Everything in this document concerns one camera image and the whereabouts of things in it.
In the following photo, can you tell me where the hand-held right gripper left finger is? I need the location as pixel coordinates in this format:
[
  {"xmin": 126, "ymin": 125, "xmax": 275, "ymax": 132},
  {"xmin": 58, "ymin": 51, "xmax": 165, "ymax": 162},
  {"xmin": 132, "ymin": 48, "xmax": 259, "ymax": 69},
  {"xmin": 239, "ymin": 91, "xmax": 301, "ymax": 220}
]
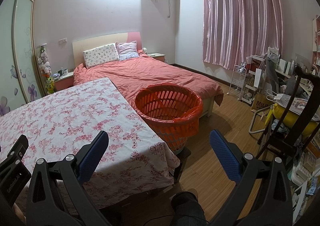
[{"xmin": 25, "ymin": 130, "xmax": 112, "ymax": 226}]

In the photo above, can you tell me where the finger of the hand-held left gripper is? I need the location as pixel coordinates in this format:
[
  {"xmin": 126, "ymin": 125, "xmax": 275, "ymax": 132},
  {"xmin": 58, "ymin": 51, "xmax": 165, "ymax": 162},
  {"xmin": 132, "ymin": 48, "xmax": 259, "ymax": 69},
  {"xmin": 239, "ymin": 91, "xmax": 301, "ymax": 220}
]
[{"xmin": 0, "ymin": 134, "xmax": 29, "ymax": 177}]

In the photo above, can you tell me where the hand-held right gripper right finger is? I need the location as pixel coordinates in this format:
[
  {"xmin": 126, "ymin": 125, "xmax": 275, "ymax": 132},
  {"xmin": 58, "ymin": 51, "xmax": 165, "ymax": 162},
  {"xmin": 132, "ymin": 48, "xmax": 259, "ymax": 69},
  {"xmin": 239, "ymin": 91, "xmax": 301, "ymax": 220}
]
[{"xmin": 209, "ymin": 130, "xmax": 293, "ymax": 226}]

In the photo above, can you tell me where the orange plastic basket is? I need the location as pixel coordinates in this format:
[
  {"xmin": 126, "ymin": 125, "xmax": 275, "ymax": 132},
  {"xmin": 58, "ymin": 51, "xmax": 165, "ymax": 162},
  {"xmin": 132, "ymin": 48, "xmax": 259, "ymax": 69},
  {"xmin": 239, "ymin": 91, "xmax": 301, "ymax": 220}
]
[{"xmin": 131, "ymin": 82, "xmax": 203, "ymax": 153}]

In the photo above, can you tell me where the person's left hand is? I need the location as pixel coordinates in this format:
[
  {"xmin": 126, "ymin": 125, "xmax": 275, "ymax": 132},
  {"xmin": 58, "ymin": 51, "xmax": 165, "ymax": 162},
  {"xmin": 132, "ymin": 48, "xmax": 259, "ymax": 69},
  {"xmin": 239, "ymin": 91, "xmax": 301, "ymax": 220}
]
[{"xmin": 12, "ymin": 202, "xmax": 27, "ymax": 225}]

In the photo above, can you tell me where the dark wooden table leg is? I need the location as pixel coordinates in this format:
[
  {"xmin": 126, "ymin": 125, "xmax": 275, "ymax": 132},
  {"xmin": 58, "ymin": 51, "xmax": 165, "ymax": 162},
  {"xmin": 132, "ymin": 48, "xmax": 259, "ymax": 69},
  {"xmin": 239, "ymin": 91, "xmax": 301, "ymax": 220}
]
[{"xmin": 168, "ymin": 146, "xmax": 192, "ymax": 183}]

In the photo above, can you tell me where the person's leg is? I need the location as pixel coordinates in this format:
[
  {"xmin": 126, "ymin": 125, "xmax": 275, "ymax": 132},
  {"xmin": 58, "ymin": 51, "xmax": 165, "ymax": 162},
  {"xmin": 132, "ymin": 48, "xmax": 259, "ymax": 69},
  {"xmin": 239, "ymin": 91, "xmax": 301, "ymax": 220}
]
[{"xmin": 171, "ymin": 188, "xmax": 207, "ymax": 226}]

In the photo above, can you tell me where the brown paper bag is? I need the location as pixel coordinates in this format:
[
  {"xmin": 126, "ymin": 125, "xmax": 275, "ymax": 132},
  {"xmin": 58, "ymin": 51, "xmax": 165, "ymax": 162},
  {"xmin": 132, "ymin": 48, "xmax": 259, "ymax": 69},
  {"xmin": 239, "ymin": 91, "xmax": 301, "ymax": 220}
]
[{"xmin": 251, "ymin": 92, "xmax": 272, "ymax": 114}]

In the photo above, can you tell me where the yellow plastic tub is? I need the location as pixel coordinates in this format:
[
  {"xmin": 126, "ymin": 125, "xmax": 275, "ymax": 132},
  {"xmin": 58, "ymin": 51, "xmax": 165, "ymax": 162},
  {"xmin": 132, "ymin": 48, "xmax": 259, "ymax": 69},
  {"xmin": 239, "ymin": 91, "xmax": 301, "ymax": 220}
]
[{"xmin": 271, "ymin": 102, "xmax": 320, "ymax": 129}]

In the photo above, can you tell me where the white shelf cart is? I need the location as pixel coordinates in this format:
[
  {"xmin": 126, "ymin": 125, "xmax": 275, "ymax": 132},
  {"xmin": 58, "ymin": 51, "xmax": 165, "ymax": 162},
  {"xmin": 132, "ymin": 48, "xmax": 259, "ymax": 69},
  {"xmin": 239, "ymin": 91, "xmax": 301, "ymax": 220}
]
[{"xmin": 244, "ymin": 55, "xmax": 267, "ymax": 106}]

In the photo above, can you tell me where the pink white nightstand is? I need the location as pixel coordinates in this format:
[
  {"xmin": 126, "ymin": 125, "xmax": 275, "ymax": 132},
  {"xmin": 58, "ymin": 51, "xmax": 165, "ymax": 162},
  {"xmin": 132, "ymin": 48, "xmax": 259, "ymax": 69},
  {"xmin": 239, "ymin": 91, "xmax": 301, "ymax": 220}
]
[{"xmin": 54, "ymin": 71, "xmax": 75, "ymax": 92}]

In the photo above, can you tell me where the clear tube of plush toys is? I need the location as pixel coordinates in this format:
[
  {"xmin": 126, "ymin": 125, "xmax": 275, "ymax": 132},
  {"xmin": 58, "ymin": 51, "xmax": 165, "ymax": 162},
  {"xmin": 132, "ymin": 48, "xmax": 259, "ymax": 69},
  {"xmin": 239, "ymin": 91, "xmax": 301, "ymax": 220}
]
[{"xmin": 37, "ymin": 45, "xmax": 55, "ymax": 96}]

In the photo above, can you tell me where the white paper bag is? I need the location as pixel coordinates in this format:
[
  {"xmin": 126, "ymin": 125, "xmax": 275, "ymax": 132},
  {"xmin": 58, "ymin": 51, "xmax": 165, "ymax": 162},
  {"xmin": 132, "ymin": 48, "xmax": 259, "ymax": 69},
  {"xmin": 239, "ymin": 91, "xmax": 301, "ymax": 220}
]
[{"xmin": 254, "ymin": 69, "xmax": 264, "ymax": 89}]

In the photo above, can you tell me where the wardrobe with purple flowers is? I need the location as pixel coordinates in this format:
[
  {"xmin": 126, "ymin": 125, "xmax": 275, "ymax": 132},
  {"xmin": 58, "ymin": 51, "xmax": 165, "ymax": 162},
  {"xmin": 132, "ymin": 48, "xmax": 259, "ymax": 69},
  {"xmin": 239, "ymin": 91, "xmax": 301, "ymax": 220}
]
[{"xmin": 0, "ymin": 0, "xmax": 43, "ymax": 117}]

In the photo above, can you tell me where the dark wooden chair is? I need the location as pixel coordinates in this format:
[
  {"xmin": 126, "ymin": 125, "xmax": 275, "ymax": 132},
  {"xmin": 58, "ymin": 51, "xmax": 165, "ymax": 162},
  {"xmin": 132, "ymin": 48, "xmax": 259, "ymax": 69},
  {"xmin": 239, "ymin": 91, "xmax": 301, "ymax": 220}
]
[{"xmin": 257, "ymin": 65, "xmax": 320, "ymax": 164}]

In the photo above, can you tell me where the floral pillow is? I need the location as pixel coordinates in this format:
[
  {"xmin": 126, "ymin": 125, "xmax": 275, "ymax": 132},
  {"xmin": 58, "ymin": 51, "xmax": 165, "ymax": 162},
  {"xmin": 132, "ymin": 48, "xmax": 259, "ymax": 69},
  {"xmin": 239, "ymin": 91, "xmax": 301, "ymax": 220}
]
[{"xmin": 83, "ymin": 43, "xmax": 120, "ymax": 69}]

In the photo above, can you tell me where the bed with pink cover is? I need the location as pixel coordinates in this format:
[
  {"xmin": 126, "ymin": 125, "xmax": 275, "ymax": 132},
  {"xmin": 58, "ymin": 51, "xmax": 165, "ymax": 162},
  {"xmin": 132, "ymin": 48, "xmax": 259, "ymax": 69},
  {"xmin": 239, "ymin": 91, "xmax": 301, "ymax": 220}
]
[{"xmin": 73, "ymin": 50, "xmax": 224, "ymax": 117}]

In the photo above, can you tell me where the cluttered desk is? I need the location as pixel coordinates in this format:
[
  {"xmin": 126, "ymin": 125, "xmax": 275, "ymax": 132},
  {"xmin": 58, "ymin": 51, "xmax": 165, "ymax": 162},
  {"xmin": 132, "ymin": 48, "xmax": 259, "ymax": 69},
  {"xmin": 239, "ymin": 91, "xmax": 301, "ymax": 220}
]
[{"xmin": 266, "ymin": 47, "xmax": 320, "ymax": 99}]

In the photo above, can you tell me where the striped lilac pillow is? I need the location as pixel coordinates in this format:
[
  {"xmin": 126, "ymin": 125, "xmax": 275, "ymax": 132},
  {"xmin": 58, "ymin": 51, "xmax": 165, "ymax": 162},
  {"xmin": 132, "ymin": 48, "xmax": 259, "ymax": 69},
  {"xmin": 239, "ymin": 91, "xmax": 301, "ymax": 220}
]
[{"xmin": 115, "ymin": 41, "xmax": 139, "ymax": 61}]

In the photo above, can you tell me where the beige pink bed headboard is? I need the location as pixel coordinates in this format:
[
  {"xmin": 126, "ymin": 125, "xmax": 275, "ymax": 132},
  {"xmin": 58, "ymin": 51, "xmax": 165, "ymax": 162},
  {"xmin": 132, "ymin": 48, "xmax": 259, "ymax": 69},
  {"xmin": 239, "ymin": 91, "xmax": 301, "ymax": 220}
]
[{"xmin": 72, "ymin": 32, "xmax": 143, "ymax": 69}]

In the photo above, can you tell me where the small wooden nightstand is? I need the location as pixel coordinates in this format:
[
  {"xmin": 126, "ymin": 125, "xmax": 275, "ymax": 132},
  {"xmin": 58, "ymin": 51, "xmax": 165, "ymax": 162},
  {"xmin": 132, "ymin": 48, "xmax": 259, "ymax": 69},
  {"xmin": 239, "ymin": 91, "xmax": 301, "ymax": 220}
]
[{"xmin": 147, "ymin": 52, "xmax": 167, "ymax": 64}]

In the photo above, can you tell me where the pink satin curtain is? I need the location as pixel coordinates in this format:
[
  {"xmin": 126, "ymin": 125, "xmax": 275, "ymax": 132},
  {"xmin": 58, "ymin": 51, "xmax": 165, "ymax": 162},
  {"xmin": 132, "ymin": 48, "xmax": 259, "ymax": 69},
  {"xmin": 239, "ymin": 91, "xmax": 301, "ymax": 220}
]
[{"xmin": 202, "ymin": 0, "xmax": 284, "ymax": 71}]

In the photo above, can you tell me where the white tubular chair frame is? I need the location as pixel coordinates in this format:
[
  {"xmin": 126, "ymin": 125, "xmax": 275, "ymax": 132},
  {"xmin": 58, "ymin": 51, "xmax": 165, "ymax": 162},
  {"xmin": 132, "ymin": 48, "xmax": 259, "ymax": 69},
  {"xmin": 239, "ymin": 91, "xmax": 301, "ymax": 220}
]
[{"xmin": 249, "ymin": 106, "xmax": 271, "ymax": 134}]

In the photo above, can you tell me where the white wire rack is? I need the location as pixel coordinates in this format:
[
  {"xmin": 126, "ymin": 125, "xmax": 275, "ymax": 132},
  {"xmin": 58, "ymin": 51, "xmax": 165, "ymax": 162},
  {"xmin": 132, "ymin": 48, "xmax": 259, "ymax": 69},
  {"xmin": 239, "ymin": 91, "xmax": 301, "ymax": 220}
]
[{"xmin": 229, "ymin": 62, "xmax": 248, "ymax": 98}]

